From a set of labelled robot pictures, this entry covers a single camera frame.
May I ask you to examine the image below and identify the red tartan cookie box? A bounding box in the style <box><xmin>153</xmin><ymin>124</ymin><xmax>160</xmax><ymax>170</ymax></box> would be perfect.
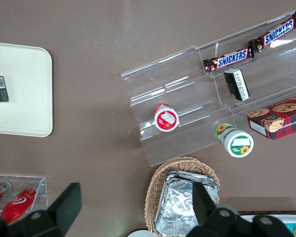
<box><xmin>247</xmin><ymin>93</ymin><xmax>296</xmax><ymax>141</ymax></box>

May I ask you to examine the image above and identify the clear acrylic bottle rack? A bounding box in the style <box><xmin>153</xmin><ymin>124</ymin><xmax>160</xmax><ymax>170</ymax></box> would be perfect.
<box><xmin>0</xmin><ymin>174</ymin><xmax>49</xmax><ymax>219</ymax></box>

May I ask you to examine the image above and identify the Snickers chocolate bar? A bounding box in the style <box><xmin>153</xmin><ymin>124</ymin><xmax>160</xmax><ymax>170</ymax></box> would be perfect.
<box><xmin>202</xmin><ymin>48</ymin><xmax>256</xmax><ymax>75</ymax></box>
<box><xmin>248</xmin><ymin>15</ymin><xmax>296</xmax><ymax>53</ymax></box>

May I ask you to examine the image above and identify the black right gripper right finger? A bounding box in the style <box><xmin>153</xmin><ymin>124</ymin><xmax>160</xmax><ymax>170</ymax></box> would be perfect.
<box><xmin>187</xmin><ymin>183</ymin><xmax>252</xmax><ymax>237</ymax></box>

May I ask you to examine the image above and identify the clear acrylic stepped shelf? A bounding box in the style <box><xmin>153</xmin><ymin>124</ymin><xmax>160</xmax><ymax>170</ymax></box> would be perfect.
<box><xmin>120</xmin><ymin>9</ymin><xmax>296</xmax><ymax>167</ymax></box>

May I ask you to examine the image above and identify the light wicker basket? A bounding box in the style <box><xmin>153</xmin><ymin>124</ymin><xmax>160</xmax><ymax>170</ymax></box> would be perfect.
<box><xmin>144</xmin><ymin>156</ymin><xmax>220</xmax><ymax>235</ymax></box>

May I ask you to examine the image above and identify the red lid yogurt cup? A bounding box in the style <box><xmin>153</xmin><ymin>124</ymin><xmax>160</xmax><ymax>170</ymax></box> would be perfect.
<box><xmin>153</xmin><ymin>103</ymin><xmax>180</xmax><ymax>132</ymax></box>

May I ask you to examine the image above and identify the aluminium foil container stack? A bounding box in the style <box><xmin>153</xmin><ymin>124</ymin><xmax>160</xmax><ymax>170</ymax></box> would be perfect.
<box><xmin>155</xmin><ymin>169</ymin><xmax>220</xmax><ymax>235</ymax></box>

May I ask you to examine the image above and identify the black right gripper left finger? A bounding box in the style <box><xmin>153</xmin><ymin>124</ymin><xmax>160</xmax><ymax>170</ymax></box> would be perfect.
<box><xmin>0</xmin><ymin>182</ymin><xmax>82</xmax><ymax>237</ymax></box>

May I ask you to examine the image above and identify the green sunflower lid cup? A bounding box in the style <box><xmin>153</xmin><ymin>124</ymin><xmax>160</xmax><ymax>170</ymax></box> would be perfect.
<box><xmin>213</xmin><ymin>122</ymin><xmax>255</xmax><ymax>158</ymax></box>

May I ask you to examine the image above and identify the cream plastic tray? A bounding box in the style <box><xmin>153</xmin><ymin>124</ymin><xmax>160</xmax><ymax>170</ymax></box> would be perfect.
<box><xmin>0</xmin><ymin>41</ymin><xmax>53</xmax><ymax>138</ymax></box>

